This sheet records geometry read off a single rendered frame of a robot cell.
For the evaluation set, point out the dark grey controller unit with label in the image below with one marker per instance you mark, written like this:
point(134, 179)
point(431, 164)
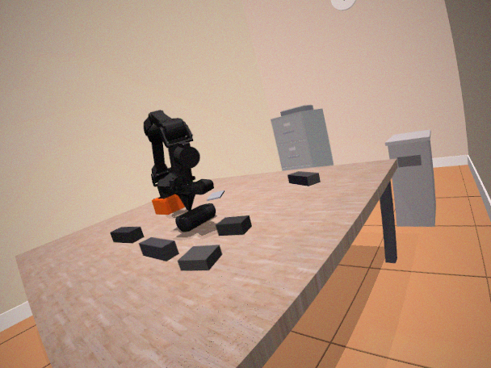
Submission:
point(195, 217)

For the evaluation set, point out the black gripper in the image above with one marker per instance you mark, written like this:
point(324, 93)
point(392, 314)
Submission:
point(188, 192)

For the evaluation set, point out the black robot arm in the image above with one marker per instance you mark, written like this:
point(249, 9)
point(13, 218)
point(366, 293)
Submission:
point(159, 128)

